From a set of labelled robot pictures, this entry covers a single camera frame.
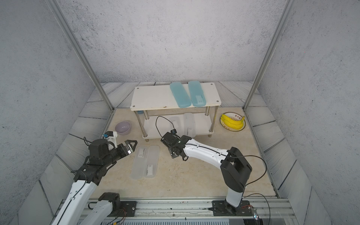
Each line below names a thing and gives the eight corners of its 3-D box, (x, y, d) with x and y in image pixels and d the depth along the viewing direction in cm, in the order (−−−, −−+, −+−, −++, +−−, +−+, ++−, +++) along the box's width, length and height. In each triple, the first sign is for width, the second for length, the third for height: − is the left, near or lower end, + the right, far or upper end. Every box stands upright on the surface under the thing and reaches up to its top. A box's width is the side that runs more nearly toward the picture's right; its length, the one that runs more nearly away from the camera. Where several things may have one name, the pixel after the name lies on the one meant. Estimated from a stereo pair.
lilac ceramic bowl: (116, 136, 106) (112, 132, 101) (120, 126, 113) (117, 121, 108) (130, 136, 106) (127, 132, 101) (133, 126, 113) (131, 121, 108)
